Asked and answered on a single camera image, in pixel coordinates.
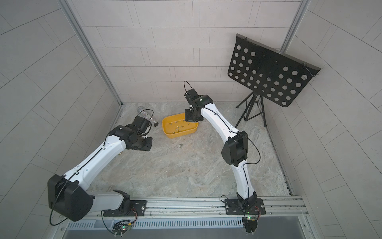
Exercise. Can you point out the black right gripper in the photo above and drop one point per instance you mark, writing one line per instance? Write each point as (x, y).
(189, 117)

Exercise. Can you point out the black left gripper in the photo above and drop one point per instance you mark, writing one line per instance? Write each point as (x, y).
(148, 147)

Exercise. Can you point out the yellow plastic storage box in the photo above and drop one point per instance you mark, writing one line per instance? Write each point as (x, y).
(176, 126)

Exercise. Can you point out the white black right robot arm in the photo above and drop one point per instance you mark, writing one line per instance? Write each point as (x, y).
(235, 148)

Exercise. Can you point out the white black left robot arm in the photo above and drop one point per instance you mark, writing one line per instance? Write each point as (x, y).
(67, 194)

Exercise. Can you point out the glittery silver tube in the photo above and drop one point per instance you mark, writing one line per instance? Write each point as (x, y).
(148, 114)

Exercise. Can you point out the black music stand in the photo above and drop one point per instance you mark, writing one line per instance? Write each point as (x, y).
(269, 74)

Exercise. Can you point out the left circuit board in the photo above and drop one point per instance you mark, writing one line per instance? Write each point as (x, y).
(122, 227)

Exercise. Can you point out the circuit board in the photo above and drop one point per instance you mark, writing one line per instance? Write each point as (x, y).
(122, 227)
(250, 224)

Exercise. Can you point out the right circuit board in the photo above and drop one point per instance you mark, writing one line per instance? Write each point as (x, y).
(250, 224)

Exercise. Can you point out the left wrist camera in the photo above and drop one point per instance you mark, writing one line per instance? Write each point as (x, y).
(141, 124)

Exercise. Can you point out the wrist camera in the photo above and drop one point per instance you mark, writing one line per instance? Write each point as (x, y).
(141, 124)
(191, 95)

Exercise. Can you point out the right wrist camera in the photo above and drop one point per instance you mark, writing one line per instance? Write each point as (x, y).
(191, 95)

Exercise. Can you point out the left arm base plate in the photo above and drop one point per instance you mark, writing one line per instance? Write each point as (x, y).
(129, 208)

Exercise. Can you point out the aluminium mounting rail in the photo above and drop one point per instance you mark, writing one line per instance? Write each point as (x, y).
(194, 206)

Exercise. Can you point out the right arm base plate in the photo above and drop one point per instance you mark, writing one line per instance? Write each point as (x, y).
(235, 206)

